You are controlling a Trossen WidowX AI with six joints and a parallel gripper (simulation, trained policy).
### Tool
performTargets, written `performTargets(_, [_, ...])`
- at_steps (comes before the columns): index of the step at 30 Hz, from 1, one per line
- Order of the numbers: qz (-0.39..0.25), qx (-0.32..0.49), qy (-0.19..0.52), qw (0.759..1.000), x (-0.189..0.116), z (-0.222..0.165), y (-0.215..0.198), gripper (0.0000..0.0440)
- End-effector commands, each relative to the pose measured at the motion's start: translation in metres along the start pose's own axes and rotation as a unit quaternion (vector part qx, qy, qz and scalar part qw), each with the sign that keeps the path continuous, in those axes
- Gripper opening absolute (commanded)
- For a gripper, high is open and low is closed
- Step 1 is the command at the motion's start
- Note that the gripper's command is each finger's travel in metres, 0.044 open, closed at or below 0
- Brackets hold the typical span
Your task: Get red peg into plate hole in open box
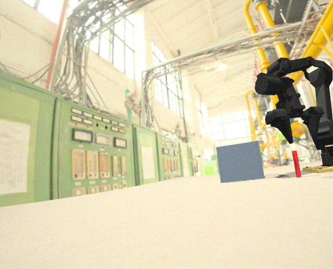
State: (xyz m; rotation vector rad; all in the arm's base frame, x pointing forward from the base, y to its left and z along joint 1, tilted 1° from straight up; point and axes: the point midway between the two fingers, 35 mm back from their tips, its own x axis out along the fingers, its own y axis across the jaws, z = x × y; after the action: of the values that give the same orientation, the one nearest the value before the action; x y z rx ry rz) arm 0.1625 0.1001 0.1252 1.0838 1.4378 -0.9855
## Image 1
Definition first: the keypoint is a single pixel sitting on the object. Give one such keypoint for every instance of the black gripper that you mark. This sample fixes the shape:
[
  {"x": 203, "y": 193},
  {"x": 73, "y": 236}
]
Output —
[{"x": 292, "y": 108}]

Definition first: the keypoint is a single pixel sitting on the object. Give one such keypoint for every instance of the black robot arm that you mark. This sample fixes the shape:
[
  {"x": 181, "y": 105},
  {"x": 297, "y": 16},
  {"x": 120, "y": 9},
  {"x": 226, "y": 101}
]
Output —
[{"x": 274, "y": 83}]

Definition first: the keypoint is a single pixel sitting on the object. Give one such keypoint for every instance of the red peg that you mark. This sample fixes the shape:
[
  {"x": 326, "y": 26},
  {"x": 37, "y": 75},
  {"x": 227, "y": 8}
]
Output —
[{"x": 296, "y": 164}]

